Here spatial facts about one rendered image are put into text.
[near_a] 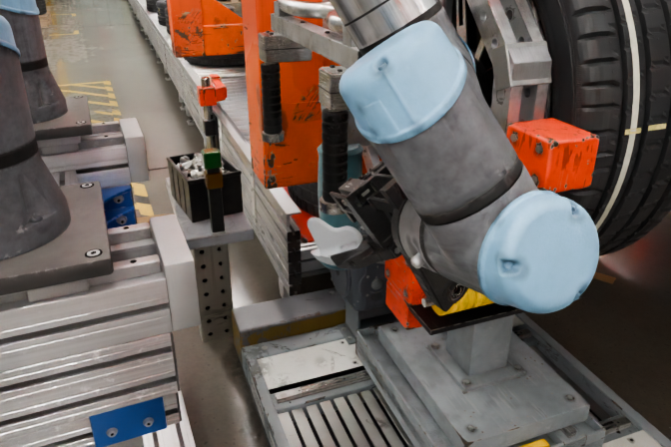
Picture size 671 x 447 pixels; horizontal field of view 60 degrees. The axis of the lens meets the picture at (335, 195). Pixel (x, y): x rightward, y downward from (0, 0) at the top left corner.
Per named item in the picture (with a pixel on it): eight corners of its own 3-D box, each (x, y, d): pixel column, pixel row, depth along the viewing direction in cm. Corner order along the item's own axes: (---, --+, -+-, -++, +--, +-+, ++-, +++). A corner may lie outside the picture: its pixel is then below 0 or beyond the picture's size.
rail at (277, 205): (316, 276, 177) (315, 211, 168) (286, 282, 174) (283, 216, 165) (195, 93, 389) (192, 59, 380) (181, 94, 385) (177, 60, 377)
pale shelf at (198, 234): (254, 239, 146) (254, 228, 145) (185, 250, 140) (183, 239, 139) (222, 179, 183) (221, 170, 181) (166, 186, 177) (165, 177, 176)
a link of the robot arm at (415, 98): (344, 61, 44) (420, 177, 47) (318, 97, 34) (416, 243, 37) (436, 0, 41) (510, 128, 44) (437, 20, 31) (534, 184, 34)
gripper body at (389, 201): (380, 148, 60) (436, 149, 49) (425, 212, 62) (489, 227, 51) (325, 195, 59) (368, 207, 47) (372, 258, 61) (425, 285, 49)
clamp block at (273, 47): (313, 61, 108) (313, 31, 106) (265, 64, 105) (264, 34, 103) (305, 56, 112) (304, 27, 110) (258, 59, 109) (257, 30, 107)
